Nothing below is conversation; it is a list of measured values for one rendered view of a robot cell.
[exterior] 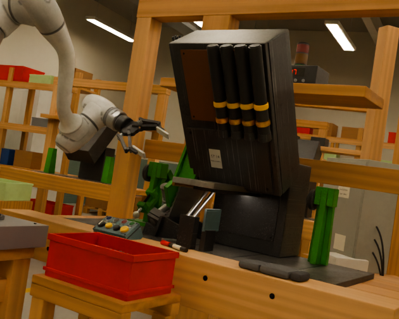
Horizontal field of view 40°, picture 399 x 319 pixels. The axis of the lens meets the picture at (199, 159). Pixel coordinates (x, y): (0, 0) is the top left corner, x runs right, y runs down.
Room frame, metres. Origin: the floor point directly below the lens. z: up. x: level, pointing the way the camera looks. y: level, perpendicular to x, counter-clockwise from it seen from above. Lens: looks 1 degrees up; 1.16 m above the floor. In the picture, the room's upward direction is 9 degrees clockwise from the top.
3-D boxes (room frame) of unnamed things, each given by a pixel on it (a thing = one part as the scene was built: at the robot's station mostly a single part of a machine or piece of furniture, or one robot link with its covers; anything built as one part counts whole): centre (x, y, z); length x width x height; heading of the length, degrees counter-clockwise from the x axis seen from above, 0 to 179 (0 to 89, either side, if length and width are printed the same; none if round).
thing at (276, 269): (1.60, -0.26, 0.91); 0.20 x 0.11 x 0.03; 56
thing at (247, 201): (2.10, -0.25, 1.07); 0.30 x 0.18 x 0.34; 57
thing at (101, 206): (11.41, 1.54, 0.22); 1.20 x 0.81 x 0.44; 157
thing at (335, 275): (2.04, -0.08, 0.89); 1.10 x 0.42 x 0.02; 57
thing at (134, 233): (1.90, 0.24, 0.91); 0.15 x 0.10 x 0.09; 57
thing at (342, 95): (2.26, -0.22, 1.52); 0.90 x 0.25 x 0.04; 57
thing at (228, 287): (1.81, 0.07, 0.82); 1.50 x 0.14 x 0.15; 57
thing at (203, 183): (1.92, -0.10, 1.11); 0.39 x 0.16 x 0.03; 147
